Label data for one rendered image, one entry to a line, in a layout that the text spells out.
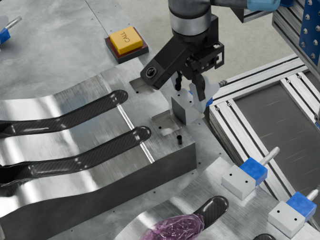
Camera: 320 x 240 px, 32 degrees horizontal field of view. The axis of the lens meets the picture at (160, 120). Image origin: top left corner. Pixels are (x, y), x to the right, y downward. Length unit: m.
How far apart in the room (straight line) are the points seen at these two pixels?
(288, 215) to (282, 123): 0.99
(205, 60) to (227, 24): 1.52
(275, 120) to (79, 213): 1.04
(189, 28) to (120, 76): 0.24
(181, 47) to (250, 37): 1.50
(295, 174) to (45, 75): 0.88
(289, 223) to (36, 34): 0.81
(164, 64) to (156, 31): 1.54
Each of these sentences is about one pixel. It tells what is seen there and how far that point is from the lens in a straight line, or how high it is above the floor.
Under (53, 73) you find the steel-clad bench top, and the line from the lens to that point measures 1.34.
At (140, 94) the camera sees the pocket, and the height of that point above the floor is 0.86.
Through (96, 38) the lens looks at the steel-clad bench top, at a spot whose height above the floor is 0.80.
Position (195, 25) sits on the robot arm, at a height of 1.07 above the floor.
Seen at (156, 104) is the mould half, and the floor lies 0.89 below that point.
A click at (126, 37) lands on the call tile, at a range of 1.33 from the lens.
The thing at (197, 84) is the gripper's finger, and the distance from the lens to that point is 1.07.
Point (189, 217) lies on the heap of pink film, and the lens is 0.97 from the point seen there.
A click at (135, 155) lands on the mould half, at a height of 0.89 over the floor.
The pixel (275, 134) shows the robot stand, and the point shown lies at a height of 0.21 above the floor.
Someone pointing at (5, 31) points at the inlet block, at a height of 0.84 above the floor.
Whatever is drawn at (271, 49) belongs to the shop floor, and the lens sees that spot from 2.47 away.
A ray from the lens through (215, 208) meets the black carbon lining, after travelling 1.01.
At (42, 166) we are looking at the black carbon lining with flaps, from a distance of 1.04.
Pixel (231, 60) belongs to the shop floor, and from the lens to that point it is 2.42.
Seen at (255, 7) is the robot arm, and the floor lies 1.13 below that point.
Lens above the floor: 1.74
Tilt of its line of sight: 52 degrees down
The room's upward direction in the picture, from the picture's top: 8 degrees counter-clockwise
